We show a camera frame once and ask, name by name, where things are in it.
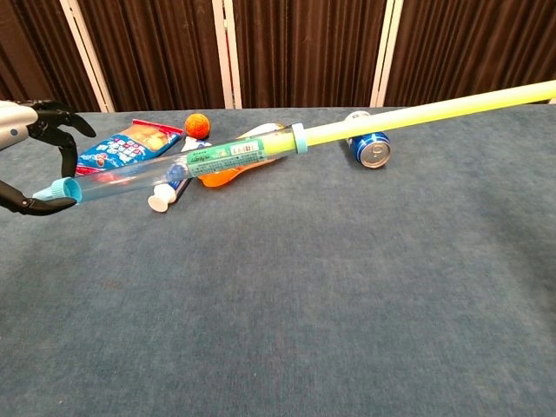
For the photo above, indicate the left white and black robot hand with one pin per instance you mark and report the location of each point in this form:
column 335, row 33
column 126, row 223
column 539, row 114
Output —
column 17, row 121

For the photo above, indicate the syringe with yellow liquid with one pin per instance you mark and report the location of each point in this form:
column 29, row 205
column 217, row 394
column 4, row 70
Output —
column 130, row 178

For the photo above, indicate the brown pleated curtain panel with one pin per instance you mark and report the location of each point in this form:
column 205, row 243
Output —
column 30, row 56
column 156, row 52
column 473, row 43
column 308, row 52

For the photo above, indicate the blue and red snack bag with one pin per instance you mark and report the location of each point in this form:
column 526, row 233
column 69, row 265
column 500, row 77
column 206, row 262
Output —
column 130, row 145

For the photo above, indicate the white and blue toothpaste tube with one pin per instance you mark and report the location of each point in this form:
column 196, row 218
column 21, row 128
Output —
column 163, row 200

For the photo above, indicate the small orange ball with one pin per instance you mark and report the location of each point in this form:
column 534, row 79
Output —
column 197, row 126

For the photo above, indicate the orange drink bottle black cap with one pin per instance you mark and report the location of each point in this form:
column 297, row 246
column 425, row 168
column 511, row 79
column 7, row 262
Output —
column 221, row 178

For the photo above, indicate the blue-grey felt table cover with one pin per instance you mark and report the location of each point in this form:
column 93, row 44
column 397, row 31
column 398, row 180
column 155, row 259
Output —
column 278, row 282

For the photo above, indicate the blue and white drink can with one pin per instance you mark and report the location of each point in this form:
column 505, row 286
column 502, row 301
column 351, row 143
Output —
column 373, row 150

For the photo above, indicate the white screen frame post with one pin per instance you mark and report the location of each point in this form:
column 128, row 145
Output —
column 386, row 56
column 87, row 56
column 227, row 56

